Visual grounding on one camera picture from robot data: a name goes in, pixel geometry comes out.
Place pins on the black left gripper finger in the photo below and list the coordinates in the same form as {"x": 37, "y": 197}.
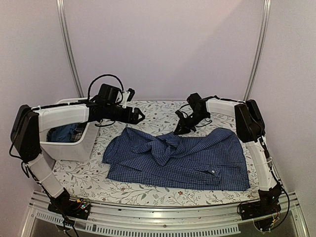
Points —
{"x": 139, "y": 112}
{"x": 138, "y": 120}

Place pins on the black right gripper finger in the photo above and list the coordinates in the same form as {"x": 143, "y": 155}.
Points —
{"x": 179, "y": 125}
{"x": 186, "y": 130}

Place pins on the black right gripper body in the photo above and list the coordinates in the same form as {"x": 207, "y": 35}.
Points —
{"x": 194, "y": 119}

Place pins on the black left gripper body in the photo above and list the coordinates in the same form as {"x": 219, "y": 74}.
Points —
{"x": 126, "y": 118}

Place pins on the blue plaid button shirt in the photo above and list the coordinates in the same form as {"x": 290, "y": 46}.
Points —
{"x": 212, "y": 162}

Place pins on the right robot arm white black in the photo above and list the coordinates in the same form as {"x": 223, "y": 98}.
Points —
{"x": 250, "y": 129}

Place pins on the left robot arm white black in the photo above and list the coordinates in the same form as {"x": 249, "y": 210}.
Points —
{"x": 31, "y": 127}

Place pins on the white plastic laundry bin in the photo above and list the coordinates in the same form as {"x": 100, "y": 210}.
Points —
{"x": 64, "y": 115}

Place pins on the black white plaid garment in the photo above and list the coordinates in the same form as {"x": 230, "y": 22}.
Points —
{"x": 78, "y": 132}

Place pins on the teal blue garment in bin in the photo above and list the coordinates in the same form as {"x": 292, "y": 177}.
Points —
{"x": 61, "y": 134}

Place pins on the floral patterned table cloth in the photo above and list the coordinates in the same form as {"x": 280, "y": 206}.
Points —
{"x": 88, "y": 179}

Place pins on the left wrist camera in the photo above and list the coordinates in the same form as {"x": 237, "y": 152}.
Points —
{"x": 111, "y": 95}

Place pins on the aluminium front rail base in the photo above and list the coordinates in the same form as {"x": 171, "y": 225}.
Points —
{"x": 118, "y": 220}

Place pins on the left aluminium frame post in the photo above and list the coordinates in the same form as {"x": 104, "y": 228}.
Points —
{"x": 68, "y": 48}

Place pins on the aluminium frame post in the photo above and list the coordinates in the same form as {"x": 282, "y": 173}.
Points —
{"x": 68, "y": 48}
{"x": 259, "y": 48}

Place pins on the right aluminium frame post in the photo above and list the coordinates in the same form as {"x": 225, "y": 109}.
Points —
{"x": 259, "y": 48}

